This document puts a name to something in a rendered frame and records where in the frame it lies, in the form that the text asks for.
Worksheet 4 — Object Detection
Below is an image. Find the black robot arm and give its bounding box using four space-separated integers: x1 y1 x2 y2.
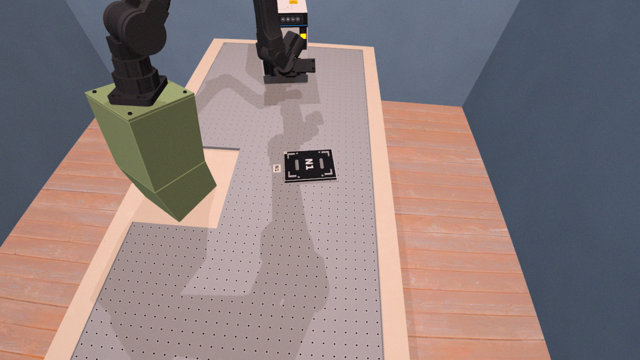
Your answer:
103 0 316 107

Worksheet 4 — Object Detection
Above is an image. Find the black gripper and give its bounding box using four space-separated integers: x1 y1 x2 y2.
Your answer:
275 67 295 84

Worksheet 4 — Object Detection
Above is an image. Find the white benchtop heat sealer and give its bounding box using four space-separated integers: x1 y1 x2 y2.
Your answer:
261 0 308 84

